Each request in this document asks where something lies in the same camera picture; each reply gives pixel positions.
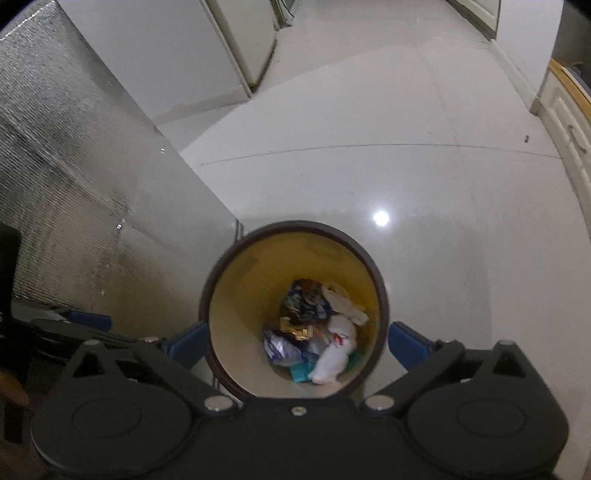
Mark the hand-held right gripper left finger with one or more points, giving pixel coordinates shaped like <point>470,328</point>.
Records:
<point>187,345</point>

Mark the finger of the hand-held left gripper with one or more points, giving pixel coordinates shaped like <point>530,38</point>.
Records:
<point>87,321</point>

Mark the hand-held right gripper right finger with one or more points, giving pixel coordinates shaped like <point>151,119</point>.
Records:
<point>408,345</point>

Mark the yellow trash bin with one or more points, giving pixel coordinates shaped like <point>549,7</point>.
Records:
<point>240,323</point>

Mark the red and white plastic wrapper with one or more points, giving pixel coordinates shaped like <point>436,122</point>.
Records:
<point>334,355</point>

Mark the dark blue printed packet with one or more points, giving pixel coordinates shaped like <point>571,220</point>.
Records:
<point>304,300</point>

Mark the low wooden-top cabinet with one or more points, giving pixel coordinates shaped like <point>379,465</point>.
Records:
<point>570,120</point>

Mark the white refrigerator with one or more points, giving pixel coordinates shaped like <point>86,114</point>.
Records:
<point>240,41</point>

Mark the white kitchen base cabinets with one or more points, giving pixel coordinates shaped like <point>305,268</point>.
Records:
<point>478,16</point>

